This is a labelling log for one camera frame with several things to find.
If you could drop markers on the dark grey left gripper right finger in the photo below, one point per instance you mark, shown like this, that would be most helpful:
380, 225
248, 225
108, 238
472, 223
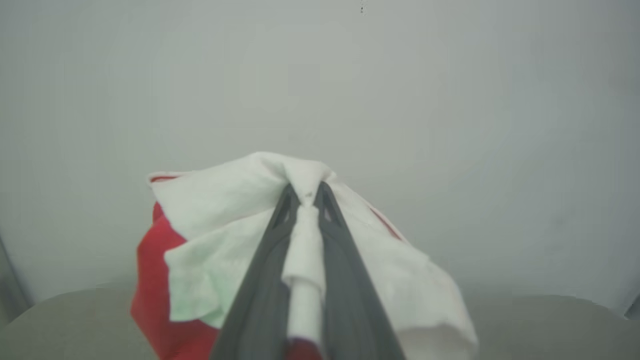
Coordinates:
350, 305

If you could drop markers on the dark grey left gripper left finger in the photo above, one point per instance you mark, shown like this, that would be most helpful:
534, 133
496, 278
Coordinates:
260, 300

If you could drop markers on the red and white garment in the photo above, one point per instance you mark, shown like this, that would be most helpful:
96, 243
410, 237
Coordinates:
225, 235

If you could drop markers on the grey fabric sofa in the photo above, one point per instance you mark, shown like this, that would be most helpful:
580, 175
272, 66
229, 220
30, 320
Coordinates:
70, 325

